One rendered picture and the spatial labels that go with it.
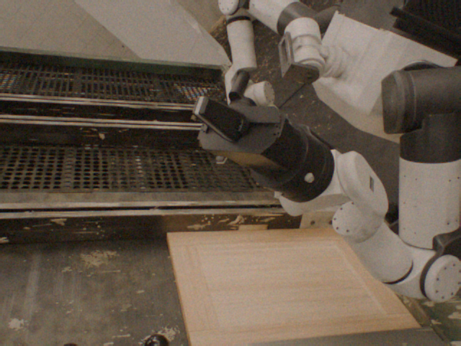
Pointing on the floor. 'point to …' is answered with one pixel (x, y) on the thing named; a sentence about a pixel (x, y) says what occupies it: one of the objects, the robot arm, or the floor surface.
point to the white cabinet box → (157, 30)
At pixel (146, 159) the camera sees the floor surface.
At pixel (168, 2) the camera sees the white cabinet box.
